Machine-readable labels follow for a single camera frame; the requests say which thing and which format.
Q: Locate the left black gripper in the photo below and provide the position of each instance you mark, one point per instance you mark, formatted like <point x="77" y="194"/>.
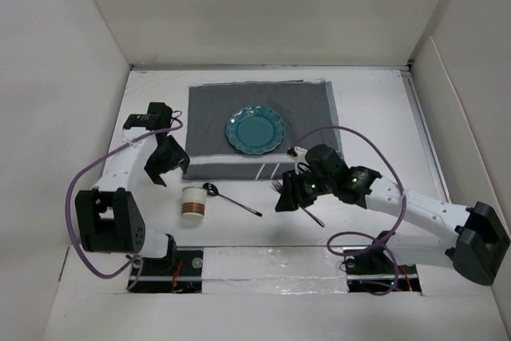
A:
<point x="176" y="160"/>

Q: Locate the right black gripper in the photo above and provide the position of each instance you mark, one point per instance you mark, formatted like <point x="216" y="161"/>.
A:
<point x="292" y="196"/>

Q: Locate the black fork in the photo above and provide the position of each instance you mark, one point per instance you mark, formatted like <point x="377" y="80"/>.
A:
<point x="311" y="215"/>

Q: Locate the steel cup with brown band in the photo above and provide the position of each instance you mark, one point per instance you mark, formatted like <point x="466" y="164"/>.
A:
<point x="193" y="202"/>

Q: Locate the black spoon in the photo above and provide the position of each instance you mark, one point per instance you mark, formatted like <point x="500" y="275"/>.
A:
<point x="213" y="191"/>

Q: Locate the teal scalloped plate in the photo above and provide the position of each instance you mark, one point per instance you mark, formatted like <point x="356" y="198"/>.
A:
<point x="255" y="130"/>

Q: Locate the grey striped placemat cloth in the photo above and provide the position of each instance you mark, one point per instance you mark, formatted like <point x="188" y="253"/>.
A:
<point x="307" y="108"/>

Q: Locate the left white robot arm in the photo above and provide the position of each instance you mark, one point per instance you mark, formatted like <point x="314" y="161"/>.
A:
<point x="108" y="217"/>

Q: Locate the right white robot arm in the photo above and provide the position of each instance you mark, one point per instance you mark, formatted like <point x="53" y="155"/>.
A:
<point x="470" y="240"/>

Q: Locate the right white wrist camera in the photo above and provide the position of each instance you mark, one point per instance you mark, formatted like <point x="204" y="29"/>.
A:
<point x="297" y="154"/>

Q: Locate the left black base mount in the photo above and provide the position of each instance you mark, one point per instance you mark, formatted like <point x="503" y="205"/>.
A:
<point x="182" y="276"/>

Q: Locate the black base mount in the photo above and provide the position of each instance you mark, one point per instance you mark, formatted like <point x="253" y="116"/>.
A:
<point x="374" y="274"/>
<point x="182" y="276"/>

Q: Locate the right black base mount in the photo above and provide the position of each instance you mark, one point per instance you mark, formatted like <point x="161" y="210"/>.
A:
<point x="374" y="274"/>

